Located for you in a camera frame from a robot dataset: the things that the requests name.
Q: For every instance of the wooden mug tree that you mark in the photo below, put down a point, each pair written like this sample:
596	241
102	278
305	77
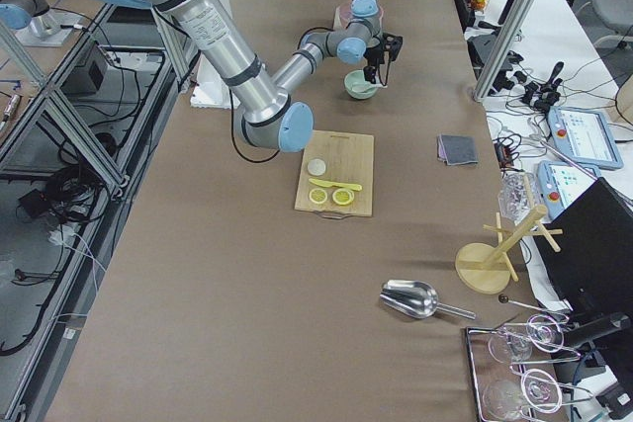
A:
487	269

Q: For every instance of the blue teach pendant far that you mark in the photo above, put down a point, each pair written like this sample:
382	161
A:
584	136

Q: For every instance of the white ceramic spoon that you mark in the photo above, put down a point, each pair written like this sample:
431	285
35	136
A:
368	88

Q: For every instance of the mint green bowl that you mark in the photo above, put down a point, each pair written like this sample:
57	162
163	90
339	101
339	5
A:
356	77

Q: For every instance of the bamboo cutting board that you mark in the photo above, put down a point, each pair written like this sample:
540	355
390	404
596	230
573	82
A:
349	158

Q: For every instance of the blue teach pendant near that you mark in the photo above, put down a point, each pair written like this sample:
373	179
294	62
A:
560	184

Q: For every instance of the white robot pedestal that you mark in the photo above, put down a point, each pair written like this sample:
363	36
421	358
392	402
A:
210	90

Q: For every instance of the black monitor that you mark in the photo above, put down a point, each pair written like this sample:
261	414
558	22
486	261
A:
593	272

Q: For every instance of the lower lemon slice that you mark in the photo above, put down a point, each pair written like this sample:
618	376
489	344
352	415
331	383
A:
318	196

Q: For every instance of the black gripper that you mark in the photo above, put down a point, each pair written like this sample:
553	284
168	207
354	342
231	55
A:
374	52

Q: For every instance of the pink bowl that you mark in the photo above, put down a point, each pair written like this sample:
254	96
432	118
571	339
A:
341	14

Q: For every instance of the white steamed bun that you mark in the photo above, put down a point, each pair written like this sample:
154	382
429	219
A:
316	167

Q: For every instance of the blue teach pendant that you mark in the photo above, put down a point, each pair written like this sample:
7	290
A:
560	184
584	136

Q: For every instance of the aluminium frame post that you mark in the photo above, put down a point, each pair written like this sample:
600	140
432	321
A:
508	31

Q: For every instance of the wire glass rack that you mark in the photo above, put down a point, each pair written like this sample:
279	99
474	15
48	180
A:
512	370

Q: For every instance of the grey folded cloth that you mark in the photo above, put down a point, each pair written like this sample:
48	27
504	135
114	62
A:
456	150

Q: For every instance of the yellow plastic knife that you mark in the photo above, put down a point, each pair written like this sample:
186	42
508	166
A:
332	184

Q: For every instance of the metal ice scoop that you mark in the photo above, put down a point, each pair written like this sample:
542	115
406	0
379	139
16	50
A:
418	300

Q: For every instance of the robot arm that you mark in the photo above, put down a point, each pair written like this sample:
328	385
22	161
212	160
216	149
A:
267	116

